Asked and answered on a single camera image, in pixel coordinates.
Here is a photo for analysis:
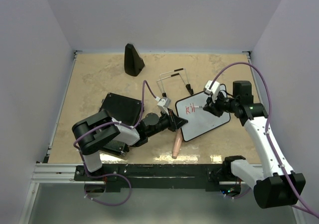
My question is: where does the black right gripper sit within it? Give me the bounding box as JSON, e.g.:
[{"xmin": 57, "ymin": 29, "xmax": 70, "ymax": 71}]
[{"xmin": 203, "ymin": 90, "xmax": 239, "ymax": 117}]

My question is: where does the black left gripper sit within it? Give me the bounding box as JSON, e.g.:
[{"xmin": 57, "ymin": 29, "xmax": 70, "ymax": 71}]
[{"xmin": 147, "ymin": 108, "xmax": 188, "ymax": 138}]

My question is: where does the white whiteboard black frame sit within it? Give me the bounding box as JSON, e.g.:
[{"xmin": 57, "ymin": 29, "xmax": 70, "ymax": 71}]
[{"xmin": 175, "ymin": 92, "xmax": 231, "ymax": 142}]

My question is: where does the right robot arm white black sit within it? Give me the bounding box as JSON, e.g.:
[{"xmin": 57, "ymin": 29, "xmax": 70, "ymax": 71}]
[{"xmin": 203, "ymin": 80, "xmax": 306, "ymax": 209}]

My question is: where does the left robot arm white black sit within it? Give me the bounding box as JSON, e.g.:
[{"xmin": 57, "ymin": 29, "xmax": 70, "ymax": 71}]
[{"xmin": 71, "ymin": 109, "xmax": 188, "ymax": 180}]

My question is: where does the pink toy microphone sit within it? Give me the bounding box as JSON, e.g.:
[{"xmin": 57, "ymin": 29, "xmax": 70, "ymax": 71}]
[{"xmin": 171, "ymin": 129, "xmax": 183, "ymax": 159}]

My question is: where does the black hard case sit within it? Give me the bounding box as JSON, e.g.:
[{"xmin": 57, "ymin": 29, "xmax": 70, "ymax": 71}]
[{"xmin": 99, "ymin": 93, "xmax": 142, "ymax": 157}]

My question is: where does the black cone-shaped object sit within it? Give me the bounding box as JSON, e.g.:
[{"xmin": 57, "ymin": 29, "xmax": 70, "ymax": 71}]
[{"xmin": 124, "ymin": 43, "xmax": 145, "ymax": 77}]

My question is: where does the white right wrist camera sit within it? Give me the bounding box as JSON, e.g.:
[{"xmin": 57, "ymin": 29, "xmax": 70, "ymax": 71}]
[{"xmin": 203, "ymin": 80, "xmax": 220, "ymax": 96}]

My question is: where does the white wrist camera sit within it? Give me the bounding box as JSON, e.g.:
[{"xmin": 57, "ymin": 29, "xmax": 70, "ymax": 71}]
[
  {"xmin": 155, "ymin": 97, "xmax": 171, "ymax": 113},
  {"xmin": 203, "ymin": 80, "xmax": 220, "ymax": 96}
]

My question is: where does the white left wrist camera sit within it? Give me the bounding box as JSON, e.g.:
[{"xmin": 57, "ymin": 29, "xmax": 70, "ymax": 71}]
[{"xmin": 155, "ymin": 97, "xmax": 171, "ymax": 113}]

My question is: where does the wire whiteboard stand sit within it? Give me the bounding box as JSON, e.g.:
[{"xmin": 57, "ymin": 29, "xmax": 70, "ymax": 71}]
[{"xmin": 156, "ymin": 68, "xmax": 194, "ymax": 97}]

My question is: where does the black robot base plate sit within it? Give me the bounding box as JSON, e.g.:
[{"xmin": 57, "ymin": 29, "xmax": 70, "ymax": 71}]
[{"xmin": 74, "ymin": 164, "xmax": 247, "ymax": 196}]

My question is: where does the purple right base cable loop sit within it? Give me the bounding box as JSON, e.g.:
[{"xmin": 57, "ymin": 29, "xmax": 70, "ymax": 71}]
[{"xmin": 223, "ymin": 184, "xmax": 254, "ymax": 200}]

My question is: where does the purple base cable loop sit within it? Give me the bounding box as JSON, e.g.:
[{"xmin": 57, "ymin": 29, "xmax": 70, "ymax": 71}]
[
  {"xmin": 223, "ymin": 184, "xmax": 254, "ymax": 200},
  {"xmin": 84, "ymin": 173, "xmax": 133, "ymax": 207}
]

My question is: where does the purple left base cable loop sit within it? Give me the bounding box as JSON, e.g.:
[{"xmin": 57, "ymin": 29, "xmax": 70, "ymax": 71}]
[{"xmin": 84, "ymin": 173, "xmax": 133, "ymax": 207}]

